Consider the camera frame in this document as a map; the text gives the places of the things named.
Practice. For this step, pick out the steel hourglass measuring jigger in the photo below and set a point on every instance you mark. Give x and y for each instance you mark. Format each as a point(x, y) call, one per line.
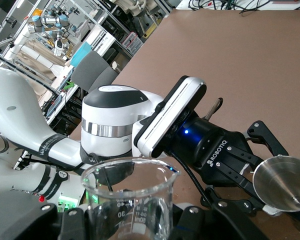
point(277, 180)

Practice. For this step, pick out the grey padded chair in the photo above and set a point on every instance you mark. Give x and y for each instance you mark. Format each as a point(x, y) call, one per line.
point(95, 67)

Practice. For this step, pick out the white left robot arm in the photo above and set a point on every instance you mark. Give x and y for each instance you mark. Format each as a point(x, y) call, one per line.
point(20, 112)

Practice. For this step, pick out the clear glass beaker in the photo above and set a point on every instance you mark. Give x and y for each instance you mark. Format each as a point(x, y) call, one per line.
point(102, 190)

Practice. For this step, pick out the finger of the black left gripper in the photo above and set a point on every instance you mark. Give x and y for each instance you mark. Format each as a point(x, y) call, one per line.
point(240, 182)
point(267, 135)

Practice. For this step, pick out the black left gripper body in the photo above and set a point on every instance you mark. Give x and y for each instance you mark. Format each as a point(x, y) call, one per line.
point(205, 145)

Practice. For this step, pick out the blue flat panel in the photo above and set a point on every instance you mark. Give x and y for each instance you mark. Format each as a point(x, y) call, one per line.
point(81, 53)

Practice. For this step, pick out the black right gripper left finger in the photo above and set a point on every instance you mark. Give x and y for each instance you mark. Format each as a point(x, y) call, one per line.
point(27, 220)

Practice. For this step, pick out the brown table cover sheet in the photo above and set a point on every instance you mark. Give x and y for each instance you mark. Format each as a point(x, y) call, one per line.
point(240, 62)

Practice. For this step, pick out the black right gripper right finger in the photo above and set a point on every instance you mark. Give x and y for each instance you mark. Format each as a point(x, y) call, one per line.
point(215, 225)

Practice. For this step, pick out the white plastic basket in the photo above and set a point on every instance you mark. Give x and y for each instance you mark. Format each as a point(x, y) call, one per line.
point(132, 43)

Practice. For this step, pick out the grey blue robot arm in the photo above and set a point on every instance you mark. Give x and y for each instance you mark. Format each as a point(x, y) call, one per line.
point(50, 21)

